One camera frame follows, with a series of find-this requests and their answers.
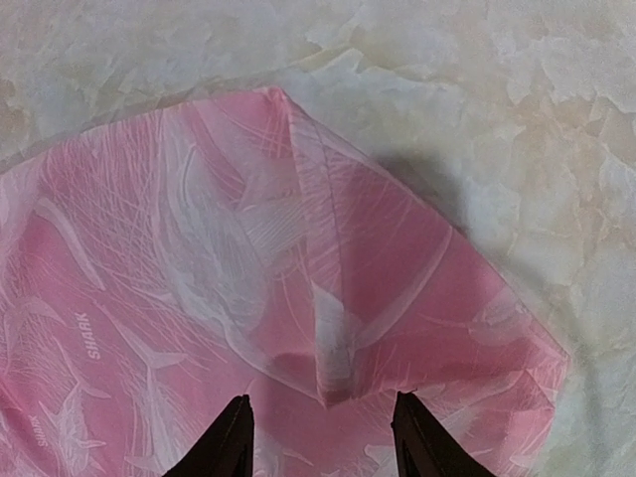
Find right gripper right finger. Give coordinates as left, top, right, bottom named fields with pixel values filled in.
left=392, top=392, right=492, bottom=477

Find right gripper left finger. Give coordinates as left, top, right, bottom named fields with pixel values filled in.
left=165, top=395, right=254, bottom=477

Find pink patterned shorts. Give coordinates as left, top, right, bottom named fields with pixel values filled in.
left=1, top=88, right=568, bottom=476

